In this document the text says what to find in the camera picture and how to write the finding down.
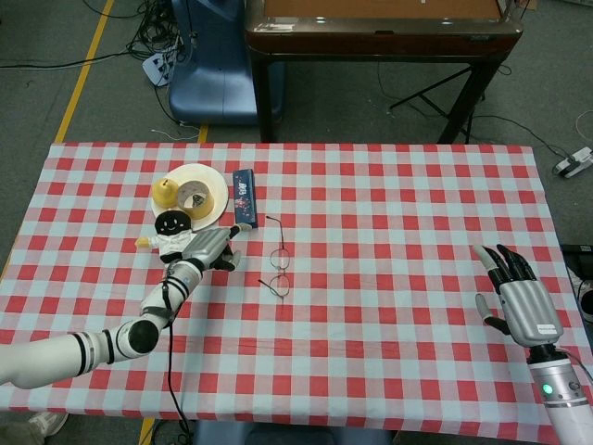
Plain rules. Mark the yellow pear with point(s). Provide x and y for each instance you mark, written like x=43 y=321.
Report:
x=164 y=192

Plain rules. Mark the red white checkered tablecloth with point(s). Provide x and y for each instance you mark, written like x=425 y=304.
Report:
x=370 y=208

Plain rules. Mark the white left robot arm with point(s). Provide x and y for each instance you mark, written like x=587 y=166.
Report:
x=46 y=357

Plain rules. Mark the dark blue rectangular box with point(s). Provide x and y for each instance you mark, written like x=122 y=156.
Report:
x=244 y=199

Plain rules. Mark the white sneaker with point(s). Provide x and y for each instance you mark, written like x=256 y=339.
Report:
x=48 y=423

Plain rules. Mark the thin wire eyeglasses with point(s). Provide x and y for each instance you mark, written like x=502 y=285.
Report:
x=282 y=236

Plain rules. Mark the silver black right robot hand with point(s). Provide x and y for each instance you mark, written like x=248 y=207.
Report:
x=530 y=310

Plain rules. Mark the blue plastic chair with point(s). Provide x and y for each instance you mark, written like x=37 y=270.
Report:
x=218 y=83

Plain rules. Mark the dark blue stool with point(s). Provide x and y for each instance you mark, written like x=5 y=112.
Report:
x=278 y=436

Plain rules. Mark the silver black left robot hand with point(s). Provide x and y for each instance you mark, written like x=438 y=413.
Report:
x=208 y=245

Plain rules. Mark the dark brown wooden table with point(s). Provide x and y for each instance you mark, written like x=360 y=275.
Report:
x=370 y=44

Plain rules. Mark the cream round plate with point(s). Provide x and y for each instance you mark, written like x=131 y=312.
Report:
x=210 y=178

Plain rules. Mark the white power strip with plugs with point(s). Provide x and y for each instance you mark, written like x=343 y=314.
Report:
x=155 y=69

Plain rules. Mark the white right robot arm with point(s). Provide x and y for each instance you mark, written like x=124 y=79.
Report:
x=563 y=403

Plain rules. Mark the yellow tape roll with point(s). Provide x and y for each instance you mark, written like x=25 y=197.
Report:
x=204 y=208

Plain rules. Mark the black-headed plush doll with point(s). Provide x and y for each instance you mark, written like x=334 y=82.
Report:
x=169 y=227

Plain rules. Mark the black electronic device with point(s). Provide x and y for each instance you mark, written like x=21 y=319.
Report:
x=579 y=249

